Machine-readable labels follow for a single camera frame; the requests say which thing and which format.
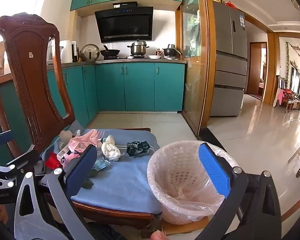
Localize carved wooden chair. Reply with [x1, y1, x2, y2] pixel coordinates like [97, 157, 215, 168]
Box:
[0, 12, 163, 233]

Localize dark wooden armchair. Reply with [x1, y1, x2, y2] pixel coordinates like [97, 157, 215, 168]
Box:
[277, 76, 300, 113]

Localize wooden door frame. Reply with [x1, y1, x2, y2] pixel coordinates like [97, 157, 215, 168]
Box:
[247, 42, 268, 102]

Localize grey cloth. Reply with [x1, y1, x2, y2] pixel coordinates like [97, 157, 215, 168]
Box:
[34, 159, 48, 175]

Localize round steel pot lid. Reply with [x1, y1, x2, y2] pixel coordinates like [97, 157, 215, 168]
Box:
[80, 44, 100, 62]

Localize white striped paper cup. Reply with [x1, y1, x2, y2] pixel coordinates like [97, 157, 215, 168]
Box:
[100, 134, 115, 144]

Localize white plastic bag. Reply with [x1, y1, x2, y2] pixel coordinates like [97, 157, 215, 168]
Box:
[59, 130, 74, 148]

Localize red snack wrapper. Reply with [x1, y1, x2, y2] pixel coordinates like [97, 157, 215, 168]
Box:
[45, 152, 63, 169]

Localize pink garment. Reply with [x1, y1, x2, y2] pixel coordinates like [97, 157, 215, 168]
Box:
[274, 88, 284, 107]

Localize teal lower cabinets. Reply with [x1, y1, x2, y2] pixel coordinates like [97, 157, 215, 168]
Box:
[0, 62, 186, 159]

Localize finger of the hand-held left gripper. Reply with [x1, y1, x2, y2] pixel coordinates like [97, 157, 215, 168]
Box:
[0, 131, 14, 153]
[0, 150, 40, 190]

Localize black range hood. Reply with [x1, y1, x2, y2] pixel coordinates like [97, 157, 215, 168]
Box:
[94, 2, 154, 43]

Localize grey refrigerator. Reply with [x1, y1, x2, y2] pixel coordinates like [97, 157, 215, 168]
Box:
[210, 2, 248, 117]

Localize blue striped cloth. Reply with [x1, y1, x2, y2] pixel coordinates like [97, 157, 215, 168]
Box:
[40, 129, 163, 215]

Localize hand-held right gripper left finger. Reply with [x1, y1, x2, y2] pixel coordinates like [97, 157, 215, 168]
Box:
[14, 144, 100, 240]

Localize white mesh wastebasket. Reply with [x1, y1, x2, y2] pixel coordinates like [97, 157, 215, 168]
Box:
[147, 140, 240, 225]

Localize black cooking pot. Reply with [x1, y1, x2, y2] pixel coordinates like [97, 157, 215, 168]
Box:
[162, 44, 182, 57]

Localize person's dark pants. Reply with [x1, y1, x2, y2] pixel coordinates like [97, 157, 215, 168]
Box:
[85, 221, 130, 240]

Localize steel stockpot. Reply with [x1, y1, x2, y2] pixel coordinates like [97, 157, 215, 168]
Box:
[127, 39, 150, 56]

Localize wood framed glass door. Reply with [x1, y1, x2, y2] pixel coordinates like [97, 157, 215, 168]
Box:
[175, 0, 217, 136]

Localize gas stove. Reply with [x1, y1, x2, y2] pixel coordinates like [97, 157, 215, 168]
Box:
[104, 55, 149, 60]

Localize person's right hand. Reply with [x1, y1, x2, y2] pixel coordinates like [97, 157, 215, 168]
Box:
[150, 230, 169, 240]

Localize black wok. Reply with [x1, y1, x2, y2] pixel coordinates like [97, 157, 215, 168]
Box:
[100, 45, 121, 57]

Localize brown cardboard sheet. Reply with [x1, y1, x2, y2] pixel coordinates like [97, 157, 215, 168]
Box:
[162, 216, 210, 236]

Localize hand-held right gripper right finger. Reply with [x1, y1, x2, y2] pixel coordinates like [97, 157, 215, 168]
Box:
[190, 142, 282, 240]

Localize clear plastic bin liner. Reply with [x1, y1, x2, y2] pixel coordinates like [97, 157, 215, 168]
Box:
[147, 140, 240, 217]

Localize pink printed plastic bag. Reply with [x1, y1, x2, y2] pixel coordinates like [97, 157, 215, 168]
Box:
[65, 129, 100, 159]

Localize green vine garland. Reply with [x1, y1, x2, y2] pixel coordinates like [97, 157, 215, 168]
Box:
[285, 42, 290, 83]

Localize dark green wrapper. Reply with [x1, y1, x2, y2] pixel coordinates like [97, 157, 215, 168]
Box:
[127, 141, 150, 158]

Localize white electric kettle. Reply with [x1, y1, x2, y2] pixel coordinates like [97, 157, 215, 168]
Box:
[59, 40, 77, 63]

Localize white tissue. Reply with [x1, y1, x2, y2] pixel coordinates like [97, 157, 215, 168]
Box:
[101, 142, 121, 162]

